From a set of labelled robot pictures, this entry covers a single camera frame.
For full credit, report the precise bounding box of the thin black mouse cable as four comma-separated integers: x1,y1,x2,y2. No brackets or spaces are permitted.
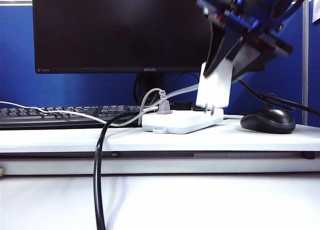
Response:
259,92,297,113

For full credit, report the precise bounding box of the white power strip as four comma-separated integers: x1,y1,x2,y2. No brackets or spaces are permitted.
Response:
141,107,225,135

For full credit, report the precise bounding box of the black plug with cable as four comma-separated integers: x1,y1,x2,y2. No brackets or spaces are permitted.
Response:
191,78,320,117

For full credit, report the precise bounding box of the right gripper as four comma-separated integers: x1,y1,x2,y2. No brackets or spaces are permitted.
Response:
196,0,295,82

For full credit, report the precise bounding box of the black computer mouse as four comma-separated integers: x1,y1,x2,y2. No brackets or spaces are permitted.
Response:
240,107,297,135

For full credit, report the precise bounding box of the grey plug with cable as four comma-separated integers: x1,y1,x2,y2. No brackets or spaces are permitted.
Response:
138,87,174,126

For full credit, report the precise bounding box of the black ASUS monitor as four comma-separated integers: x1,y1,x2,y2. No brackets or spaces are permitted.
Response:
31,0,216,75

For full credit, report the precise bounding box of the grey metal partition post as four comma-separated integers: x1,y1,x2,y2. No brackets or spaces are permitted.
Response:
301,0,309,126

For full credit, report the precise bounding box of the thick black cable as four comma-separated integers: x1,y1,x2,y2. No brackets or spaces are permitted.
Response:
92,111,144,230

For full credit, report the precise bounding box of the white paper sheet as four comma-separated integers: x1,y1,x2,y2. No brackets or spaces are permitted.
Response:
311,0,320,25

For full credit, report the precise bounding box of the white charger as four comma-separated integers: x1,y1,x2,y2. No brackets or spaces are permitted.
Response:
195,61,235,115

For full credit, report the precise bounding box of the black keyboard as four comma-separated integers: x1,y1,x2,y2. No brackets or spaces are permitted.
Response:
0,105,160,131

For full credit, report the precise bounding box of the black monitor stand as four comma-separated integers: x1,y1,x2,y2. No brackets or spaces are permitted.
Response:
134,73,193,111

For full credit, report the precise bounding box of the white charger cable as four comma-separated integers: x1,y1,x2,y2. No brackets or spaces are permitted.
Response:
0,83,201,128

